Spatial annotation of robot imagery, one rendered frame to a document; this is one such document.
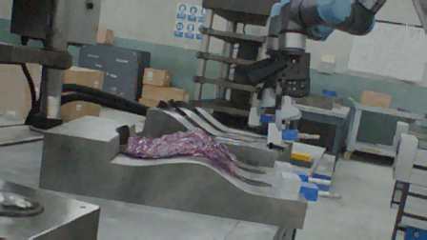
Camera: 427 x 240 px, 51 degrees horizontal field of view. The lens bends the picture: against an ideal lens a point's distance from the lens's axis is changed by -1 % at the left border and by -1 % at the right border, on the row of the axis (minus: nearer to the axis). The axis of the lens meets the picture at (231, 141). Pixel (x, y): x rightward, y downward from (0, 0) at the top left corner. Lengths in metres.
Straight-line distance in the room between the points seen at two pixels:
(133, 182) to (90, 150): 0.10
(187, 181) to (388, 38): 7.00
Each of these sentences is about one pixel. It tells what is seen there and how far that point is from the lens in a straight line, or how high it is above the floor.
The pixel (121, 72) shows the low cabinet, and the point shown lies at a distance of 8.24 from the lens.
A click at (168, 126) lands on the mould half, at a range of 1.21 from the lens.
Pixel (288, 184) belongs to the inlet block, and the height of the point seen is 0.87.
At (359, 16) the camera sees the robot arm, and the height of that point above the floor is 1.26.
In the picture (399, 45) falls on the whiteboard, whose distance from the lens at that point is 7.71.
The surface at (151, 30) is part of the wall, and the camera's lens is 8.61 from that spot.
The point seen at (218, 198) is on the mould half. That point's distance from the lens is 0.84.
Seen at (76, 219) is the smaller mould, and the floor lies 0.87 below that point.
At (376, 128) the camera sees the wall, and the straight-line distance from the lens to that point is 7.69.
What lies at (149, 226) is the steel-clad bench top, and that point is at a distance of 0.76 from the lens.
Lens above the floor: 1.08
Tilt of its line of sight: 9 degrees down
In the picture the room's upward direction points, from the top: 10 degrees clockwise
